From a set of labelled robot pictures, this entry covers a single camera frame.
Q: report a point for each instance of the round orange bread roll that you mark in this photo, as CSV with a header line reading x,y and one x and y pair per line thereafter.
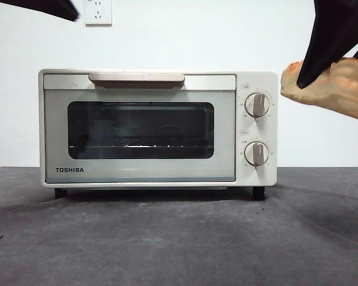
x,y
340,89

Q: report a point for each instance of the white Toshiba toaster oven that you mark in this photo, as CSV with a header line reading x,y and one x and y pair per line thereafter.
x,y
253,175

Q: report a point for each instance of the oven temperature knob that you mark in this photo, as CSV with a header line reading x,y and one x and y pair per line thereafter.
x,y
258,104

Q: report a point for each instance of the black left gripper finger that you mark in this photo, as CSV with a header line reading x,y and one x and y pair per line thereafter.
x,y
47,7

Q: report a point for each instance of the oven timer knob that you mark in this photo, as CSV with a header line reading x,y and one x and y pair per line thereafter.
x,y
257,153

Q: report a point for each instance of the white wall power outlet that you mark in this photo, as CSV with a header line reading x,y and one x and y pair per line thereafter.
x,y
98,13

